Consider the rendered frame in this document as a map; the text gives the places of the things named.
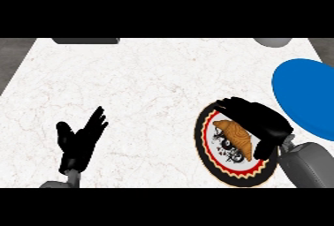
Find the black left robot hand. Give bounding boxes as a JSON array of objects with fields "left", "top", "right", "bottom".
[{"left": 55, "top": 106, "right": 110, "bottom": 176}]

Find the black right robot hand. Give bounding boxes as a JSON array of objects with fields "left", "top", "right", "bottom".
[{"left": 215, "top": 96, "right": 296, "bottom": 162}]

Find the brown croissant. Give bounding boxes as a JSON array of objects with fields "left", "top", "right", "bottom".
[{"left": 212, "top": 119, "right": 255, "bottom": 162}]

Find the blue plate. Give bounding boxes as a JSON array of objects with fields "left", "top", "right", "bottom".
[{"left": 272, "top": 58, "right": 334, "bottom": 142}]

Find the black red patterned plate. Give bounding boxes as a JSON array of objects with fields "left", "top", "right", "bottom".
[{"left": 194, "top": 100, "right": 280, "bottom": 188}]

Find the grey round object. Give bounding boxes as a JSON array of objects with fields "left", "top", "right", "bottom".
[{"left": 253, "top": 37, "right": 294, "bottom": 49}]

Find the dark grey flat object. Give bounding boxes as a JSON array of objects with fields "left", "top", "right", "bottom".
[{"left": 51, "top": 37, "right": 122, "bottom": 45}]

